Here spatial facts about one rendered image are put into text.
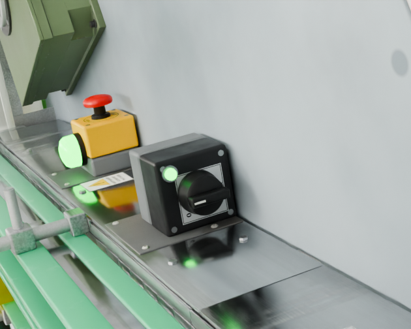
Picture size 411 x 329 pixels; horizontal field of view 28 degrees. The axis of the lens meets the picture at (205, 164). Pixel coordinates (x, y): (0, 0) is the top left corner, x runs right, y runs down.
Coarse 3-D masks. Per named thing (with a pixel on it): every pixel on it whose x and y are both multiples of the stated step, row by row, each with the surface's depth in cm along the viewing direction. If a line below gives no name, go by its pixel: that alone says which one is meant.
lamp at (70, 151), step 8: (72, 136) 108; (80, 136) 108; (64, 144) 108; (72, 144) 108; (80, 144) 108; (64, 152) 108; (72, 152) 107; (80, 152) 108; (64, 160) 108; (72, 160) 108; (80, 160) 108
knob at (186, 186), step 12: (192, 180) 80; (204, 180) 80; (216, 180) 81; (180, 192) 81; (192, 192) 80; (204, 192) 80; (216, 192) 80; (228, 192) 80; (192, 204) 79; (204, 204) 79; (216, 204) 81
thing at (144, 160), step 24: (168, 144) 86; (192, 144) 85; (216, 144) 83; (144, 168) 83; (168, 168) 80; (192, 168) 82; (216, 168) 83; (144, 192) 86; (168, 192) 81; (144, 216) 88; (168, 216) 82; (192, 216) 83; (216, 216) 84
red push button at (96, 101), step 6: (96, 96) 109; (102, 96) 109; (108, 96) 109; (84, 102) 109; (90, 102) 108; (96, 102) 108; (102, 102) 108; (108, 102) 109; (96, 108) 109; (102, 108) 109; (96, 114) 110
